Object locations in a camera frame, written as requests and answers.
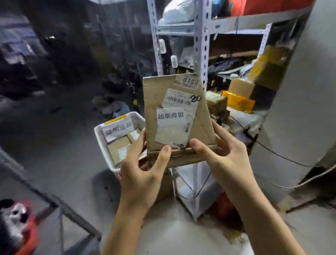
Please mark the person's right hand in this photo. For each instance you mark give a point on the person's right hand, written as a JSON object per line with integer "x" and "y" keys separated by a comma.
{"x": 231, "y": 163}

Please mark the person's left hand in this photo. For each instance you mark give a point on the person's left hand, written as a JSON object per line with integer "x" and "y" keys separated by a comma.
{"x": 137, "y": 181}

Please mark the person's left thumb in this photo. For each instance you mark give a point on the person's left thumb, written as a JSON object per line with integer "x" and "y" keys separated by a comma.
{"x": 162, "y": 162}

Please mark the person's right thumb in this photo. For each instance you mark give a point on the person's right thumb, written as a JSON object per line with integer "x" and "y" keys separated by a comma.
{"x": 203, "y": 149}

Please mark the brown cardboard parcel with labels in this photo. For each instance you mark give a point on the brown cardboard parcel with labels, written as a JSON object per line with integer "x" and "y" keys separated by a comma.
{"x": 175, "y": 120}

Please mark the person's right forearm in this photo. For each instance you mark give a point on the person's right forearm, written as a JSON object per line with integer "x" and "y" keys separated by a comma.
{"x": 265, "y": 226}

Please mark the person's left forearm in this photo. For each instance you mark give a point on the person's left forearm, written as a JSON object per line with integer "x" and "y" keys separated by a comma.
{"x": 126, "y": 231}

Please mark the small brown cardboard box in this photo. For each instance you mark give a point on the small brown cardboard box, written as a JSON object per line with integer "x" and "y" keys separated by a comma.
{"x": 118, "y": 151}

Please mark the small green-topped cardboard box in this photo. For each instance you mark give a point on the small green-topped cardboard box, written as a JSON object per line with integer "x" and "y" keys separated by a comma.
{"x": 216, "y": 102}

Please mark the white plastic basket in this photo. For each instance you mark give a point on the white plastic basket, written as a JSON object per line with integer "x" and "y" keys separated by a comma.
{"x": 115, "y": 141}

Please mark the white paper sign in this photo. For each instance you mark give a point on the white paper sign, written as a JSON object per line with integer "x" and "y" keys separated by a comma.
{"x": 118, "y": 128}

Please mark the yellow plastic mailer bag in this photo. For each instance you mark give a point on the yellow plastic mailer bag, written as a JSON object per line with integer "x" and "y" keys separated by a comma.
{"x": 238, "y": 101}

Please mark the white metal shelving rack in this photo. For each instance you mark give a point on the white metal shelving rack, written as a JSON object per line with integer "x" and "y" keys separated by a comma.
{"x": 202, "y": 52}

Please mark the yellow-taped cardboard box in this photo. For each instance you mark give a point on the yellow-taped cardboard box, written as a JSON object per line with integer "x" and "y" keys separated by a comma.
{"x": 270, "y": 67}

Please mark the white plastic-wrapped parcel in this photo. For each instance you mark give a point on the white plastic-wrapped parcel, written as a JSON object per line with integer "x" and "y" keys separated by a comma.
{"x": 178, "y": 11}

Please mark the red container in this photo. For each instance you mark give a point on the red container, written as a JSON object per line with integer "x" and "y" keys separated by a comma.
{"x": 18, "y": 226}

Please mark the red box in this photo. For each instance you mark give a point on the red box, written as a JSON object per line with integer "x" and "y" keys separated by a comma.
{"x": 270, "y": 6}

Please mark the grey metal rack frame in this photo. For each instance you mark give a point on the grey metal rack frame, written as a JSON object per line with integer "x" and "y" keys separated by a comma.
{"x": 52, "y": 202}

